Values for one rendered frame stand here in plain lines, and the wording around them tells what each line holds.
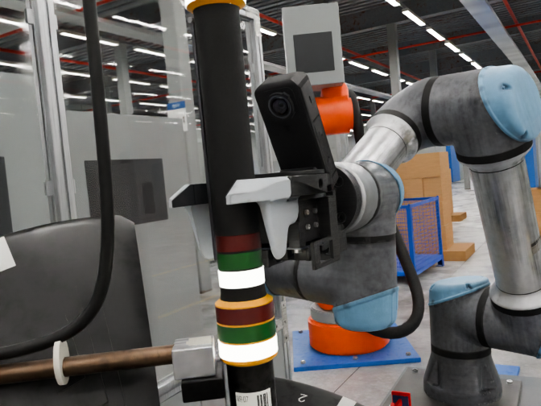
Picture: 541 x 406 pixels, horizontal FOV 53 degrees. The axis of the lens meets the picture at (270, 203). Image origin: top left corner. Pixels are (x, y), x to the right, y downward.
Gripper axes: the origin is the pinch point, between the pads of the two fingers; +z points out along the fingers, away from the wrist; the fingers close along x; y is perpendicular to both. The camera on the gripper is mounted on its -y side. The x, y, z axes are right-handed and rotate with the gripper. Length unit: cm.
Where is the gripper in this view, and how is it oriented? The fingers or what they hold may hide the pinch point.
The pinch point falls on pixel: (208, 189)
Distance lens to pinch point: 37.8
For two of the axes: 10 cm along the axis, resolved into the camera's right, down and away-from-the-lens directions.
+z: -5.0, 0.8, -8.7
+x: -8.6, 0.5, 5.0
